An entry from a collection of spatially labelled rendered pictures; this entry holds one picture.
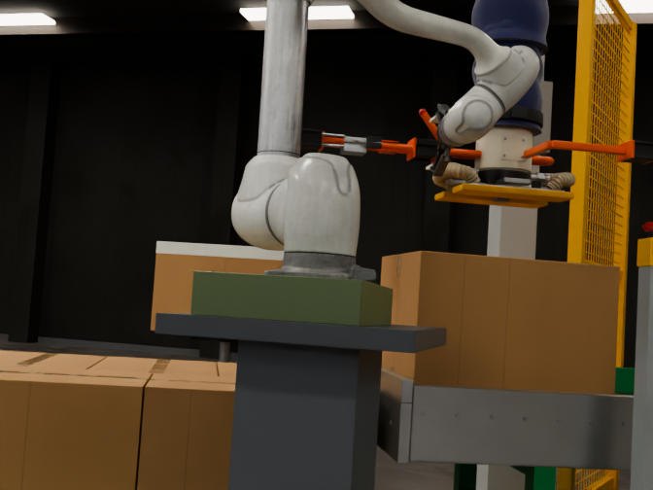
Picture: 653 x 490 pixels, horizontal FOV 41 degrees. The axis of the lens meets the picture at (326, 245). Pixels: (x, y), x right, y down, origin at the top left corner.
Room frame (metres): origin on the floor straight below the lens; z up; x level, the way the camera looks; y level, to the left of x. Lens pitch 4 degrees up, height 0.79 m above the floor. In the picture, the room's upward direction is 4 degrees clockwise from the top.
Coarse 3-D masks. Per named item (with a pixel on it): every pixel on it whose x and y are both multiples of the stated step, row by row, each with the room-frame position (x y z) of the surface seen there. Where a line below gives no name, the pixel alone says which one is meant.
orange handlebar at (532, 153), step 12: (384, 144) 2.54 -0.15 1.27; (396, 144) 2.55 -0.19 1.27; (408, 144) 2.56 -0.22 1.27; (540, 144) 2.42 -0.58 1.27; (552, 144) 2.37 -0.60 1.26; (564, 144) 2.37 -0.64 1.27; (576, 144) 2.37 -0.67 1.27; (588, 144) 2.38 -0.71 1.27; (600, 144) 2.39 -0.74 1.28; (468, 156) 2.58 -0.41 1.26; (480, 156) 2.58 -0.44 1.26; (528, 156) 2.52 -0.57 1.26
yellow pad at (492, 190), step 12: (492, 180) 2.51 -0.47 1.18; (456, 192) 2.53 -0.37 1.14; (468, 192) 2.51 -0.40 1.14; (480, 192) 2.50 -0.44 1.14; (492, 192) 2.48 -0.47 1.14; (504, 192) 2.48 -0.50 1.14; (516, 192) 2.48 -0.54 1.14; (528, 192) 2.49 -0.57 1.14; (540, 192) 2.49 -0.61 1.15; (552, 192) 2.50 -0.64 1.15; (564, 192) 2.50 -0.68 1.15
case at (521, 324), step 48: (432, 288) 2.38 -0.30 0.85; (480, 288) 2.41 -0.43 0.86; (528, 288) 2.43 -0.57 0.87; (576, 288) 2.46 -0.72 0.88; (480, 336) 2.41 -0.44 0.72; (528, 336) 2.44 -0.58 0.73; (576, 336) 2.46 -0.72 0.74; (432, 384) 2.38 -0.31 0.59; (480, 384) 2.41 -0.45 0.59; (528, 384) 2.44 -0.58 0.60; (576, 384) 2.47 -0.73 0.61
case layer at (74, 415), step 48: (0, 384) 2.24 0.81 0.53; (48, 384) 2.25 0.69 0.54; (96, 384) 2.27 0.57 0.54; (144, 384) 2.34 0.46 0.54; (192, 384) 2.41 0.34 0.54; (0, 432) 2.24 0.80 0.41; (48, 432) 2.25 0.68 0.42; (96, 432) 2.27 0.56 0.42; (144, 432) 2.29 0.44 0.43; (192, 432) 2.30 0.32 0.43; (0, 480) 2.24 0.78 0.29; (48, 480) 2.25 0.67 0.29; (96, 480) 2.27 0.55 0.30; (144, 480) 2.29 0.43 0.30; (192, 480) 2.30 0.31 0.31
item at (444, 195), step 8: (440, 192) 2.68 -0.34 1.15; (448, 192) 2.65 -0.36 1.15; (440, 200) 2.73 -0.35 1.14; (448, 200) 2.72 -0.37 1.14; (456, 200) 2.71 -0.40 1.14; (464, 200) 2.70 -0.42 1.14; (472, 200) 2.69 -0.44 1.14; (480, 200) 2.67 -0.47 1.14; (488, 200) 2.67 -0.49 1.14; (512, 200) 2.68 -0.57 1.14; (520, 200) 2.68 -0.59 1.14; (528, 200) 2.68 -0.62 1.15; (536, 200) 2.69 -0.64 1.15
